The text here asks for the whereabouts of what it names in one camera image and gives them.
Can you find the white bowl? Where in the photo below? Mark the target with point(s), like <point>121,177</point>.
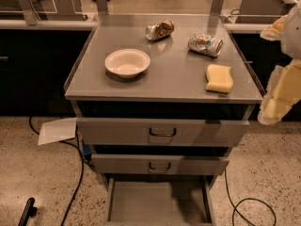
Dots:
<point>127,63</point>

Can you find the yellow sponge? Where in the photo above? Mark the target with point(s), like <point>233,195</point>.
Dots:
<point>219,78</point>

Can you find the grey drawer cabinet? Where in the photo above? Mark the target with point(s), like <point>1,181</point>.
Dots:
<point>173,86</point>

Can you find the black handle object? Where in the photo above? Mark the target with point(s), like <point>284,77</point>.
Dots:
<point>30,210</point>

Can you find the top drawer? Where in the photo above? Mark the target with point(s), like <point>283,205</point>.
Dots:
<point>161,132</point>

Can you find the white paper sheet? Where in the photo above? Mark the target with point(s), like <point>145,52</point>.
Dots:
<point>58,130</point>

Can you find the open bottom drawer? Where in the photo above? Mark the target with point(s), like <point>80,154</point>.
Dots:
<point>134,200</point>

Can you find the grey post right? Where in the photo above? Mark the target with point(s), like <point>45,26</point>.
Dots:
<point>216,7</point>

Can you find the crushed white green can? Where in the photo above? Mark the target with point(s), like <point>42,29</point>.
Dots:
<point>207,45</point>

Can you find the grey post left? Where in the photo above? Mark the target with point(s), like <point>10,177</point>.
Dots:
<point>30,16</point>

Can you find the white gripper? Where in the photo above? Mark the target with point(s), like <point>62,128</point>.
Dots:
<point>292,32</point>

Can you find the middle drawer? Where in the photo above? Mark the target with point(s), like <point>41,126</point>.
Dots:
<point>158,164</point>

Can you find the crushed brown can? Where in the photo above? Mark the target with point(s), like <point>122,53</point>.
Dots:
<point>160,30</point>

